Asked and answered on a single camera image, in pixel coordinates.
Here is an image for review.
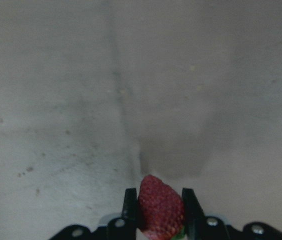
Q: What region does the brown paper table cover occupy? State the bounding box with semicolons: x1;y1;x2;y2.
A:
0;0;282;240

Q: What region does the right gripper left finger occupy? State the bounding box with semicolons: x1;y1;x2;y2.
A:
121;188;140;229

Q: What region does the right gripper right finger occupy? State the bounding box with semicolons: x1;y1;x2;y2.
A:
181;188;205;237

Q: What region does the strawberry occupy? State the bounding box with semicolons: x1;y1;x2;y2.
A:
137;175;185;240

